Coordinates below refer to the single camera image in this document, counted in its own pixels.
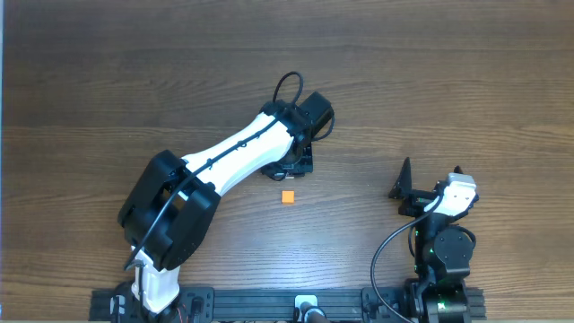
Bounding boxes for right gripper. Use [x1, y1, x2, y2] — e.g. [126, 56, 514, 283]
[387, 156, 465, 217]

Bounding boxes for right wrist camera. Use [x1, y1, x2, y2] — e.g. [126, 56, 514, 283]
[423, 172, 479, 217]

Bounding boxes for mounting rail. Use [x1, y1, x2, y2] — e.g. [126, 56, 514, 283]
[89, 286, 488, 323]

